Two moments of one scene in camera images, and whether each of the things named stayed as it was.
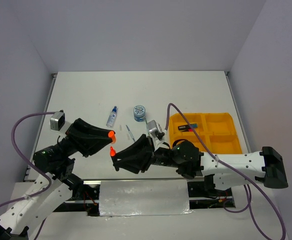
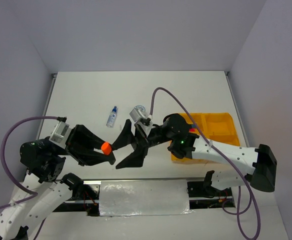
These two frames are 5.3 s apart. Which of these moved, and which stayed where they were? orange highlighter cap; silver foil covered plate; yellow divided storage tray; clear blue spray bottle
Moved: orange highlighter cap
Stayed: clear blue spray bottle; yellow divided storage tray; silver foil covered plate
